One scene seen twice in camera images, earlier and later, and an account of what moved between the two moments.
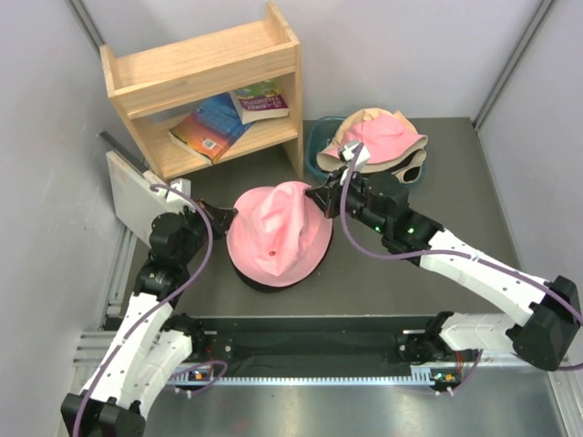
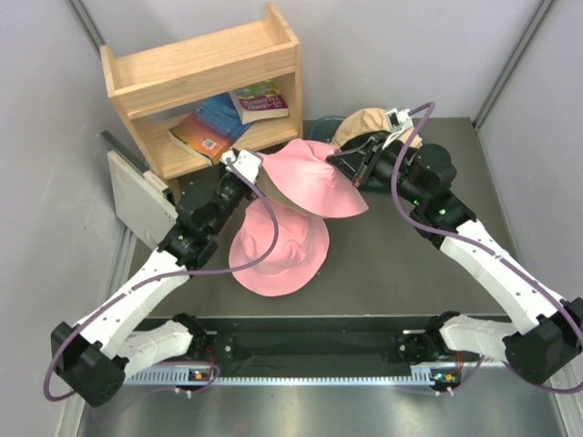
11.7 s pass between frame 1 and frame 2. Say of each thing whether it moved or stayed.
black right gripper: moved
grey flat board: stayed
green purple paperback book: stayed
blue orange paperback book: stayed
